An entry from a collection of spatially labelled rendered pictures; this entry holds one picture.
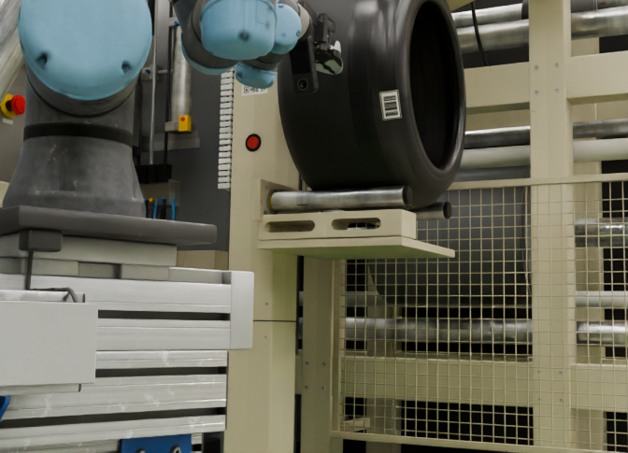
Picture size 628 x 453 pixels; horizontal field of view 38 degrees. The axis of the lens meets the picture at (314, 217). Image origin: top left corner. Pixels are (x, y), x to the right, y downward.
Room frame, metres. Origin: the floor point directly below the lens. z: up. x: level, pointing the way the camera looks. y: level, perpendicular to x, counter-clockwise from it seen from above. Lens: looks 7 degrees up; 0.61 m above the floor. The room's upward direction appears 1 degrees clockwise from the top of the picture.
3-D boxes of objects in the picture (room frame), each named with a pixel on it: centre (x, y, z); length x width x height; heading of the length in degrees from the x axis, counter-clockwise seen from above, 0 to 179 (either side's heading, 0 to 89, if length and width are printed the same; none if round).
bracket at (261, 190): (2.28, 0.05, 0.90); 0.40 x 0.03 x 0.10; 153
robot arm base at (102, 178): (0.99, 0.26, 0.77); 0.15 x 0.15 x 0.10
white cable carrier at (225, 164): (2.30, 0.21, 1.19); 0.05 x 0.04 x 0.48; 153
